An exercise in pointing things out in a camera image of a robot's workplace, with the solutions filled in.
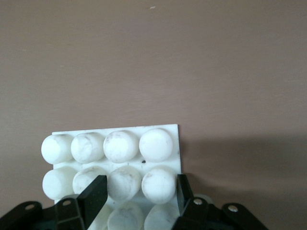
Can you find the white studded base plate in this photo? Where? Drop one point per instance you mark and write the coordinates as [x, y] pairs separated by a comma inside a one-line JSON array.
[[156, 143]]

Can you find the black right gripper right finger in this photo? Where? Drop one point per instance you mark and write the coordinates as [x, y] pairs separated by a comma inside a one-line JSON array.
[[182, 189]]

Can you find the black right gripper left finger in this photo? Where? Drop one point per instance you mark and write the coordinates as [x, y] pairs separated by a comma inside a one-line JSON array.
[[93, 198]]

